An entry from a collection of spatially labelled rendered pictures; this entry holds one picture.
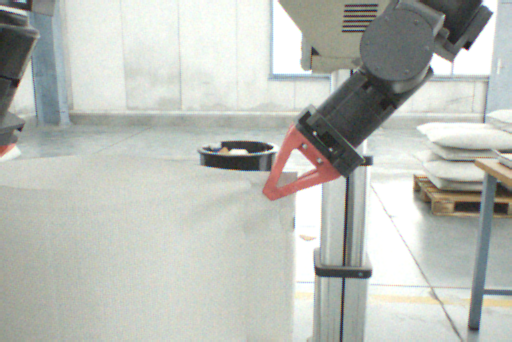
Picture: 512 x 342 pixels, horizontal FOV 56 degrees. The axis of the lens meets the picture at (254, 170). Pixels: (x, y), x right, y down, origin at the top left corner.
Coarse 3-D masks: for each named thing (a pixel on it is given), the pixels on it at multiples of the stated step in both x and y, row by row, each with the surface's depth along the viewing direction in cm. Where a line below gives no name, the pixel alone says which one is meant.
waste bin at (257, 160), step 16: (208, 144) 295; (224, 144) 304; (240, 144) 306; (256, 144) 303; (272, 144) 292; (208, 160) 269; (224, 160) 262; (240, 160) 261; (256, 160) 264; (272, 160) 274
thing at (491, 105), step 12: (504, 0) 768; (504, 12) 773; (504, 24) 777; (504, 36) 781; (492, 48) 787; (504, 48) 785; (492, 60) 790; (504, 60) 789; (492, 72) 794; (504, 72) 793; (492, 84) 798; (504, 84) 797; (492, 96) 803; (504, 96) 801; (492, 108) 807; (504, 108) 806; (492, 120) 811
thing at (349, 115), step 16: (352, 80) 47; (336, 96) 47; (352, 96) 46; (368, 96) 45; (320, 112) 47; (336, 112) 46; (352, 112) 46; (368, 112) 46; (384, 112) 46; (320, 128) 44; (336, 128) 46; (352, 128) 46; (368, 128) 47; (352, 144) 47; (352, 160) 45
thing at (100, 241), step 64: (0, 192) 45; (64, 192) 43; (128, 192) 45; (192, 192) 48; (256, 192) 51; (0, 256) 47; (64, 256) 45; (128, 256) 46; (192, 256) 50; (256, 256) 52; (0, 320) 50; (64, 320) 46; (128, 320) 47; (192, 320) 51; (256, 320) 54
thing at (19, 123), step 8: (0, 80) 48; (8, 80) 48; (16, 80) 50; (0, 88) 48; (8, 88) 49; (16, 88) 50; (0, 96) 49; (8, 96) 50; (0, 104) 49; (8, 104) 50; (0, 112) 50; (8, 112) 55; (0, 120) 51; (8, 120) 53; (16, 120) 54; (24, 120) 56; (0, 128) 51; (8, 128) 52; (16, 128) 54
